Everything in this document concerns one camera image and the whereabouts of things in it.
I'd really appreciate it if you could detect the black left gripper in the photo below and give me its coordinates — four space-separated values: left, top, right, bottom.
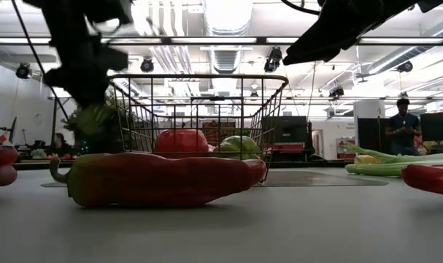
44 21 129 109

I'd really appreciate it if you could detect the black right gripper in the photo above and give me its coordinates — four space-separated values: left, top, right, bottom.
282 0 419 66

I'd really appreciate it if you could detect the red tomato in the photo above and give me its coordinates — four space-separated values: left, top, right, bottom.
154 129 210 159

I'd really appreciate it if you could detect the long red and green pepper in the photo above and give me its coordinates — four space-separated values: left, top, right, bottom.
48 151 268 209

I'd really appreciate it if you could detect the light green bell pepper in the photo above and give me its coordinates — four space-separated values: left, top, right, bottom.
212 134 262 161

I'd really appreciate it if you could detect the green and white celery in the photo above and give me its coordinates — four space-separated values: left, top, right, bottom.
343 141 443 178

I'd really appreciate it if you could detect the red pointed pepper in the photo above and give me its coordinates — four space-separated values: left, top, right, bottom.
401 163 443 198

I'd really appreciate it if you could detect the small potted green plant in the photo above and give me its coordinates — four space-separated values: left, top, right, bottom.
62 87 127 154

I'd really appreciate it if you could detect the black ceiling spotlight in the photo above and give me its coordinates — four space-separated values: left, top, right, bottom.
263 46 283 73
15 62 33 80
396 60 415 74
139 56 155 73
328 84 345 99

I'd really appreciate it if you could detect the seated person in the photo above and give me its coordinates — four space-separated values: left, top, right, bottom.
47 132 74 158

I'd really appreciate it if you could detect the black cabinet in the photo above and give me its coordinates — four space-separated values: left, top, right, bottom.
263 115 314 161

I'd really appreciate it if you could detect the black partition panel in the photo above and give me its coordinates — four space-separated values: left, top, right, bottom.
420 112 443 147
357 116 390 154

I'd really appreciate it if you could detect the red grape bunch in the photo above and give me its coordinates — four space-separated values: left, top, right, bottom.
0 140 20 196

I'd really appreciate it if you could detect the orange poster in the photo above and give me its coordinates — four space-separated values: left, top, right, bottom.
201 120 236 142

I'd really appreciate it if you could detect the standing person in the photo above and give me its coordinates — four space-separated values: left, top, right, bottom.
384 97 423 156

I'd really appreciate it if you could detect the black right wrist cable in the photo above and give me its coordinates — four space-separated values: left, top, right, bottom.
281 0 321 16

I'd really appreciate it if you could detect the black ceiling light rail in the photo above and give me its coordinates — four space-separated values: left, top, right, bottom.
0 35 443 47

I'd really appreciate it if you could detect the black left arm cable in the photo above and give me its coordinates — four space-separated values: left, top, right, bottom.
10 0 71 122

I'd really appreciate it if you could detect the black camera stand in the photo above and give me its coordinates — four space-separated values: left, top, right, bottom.
0 115 18 144

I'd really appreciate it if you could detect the silver ventilation duct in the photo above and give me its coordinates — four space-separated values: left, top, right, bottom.
202 0 255 37

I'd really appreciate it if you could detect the black wire basket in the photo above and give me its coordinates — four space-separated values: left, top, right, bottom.
107 74 290 183

